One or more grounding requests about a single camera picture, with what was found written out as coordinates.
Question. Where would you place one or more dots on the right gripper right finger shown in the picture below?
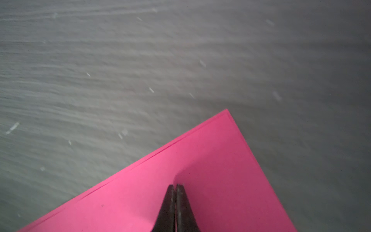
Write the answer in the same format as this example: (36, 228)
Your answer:
(184, 216)

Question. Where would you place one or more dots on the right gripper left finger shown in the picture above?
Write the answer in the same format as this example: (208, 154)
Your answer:
(166, 218)

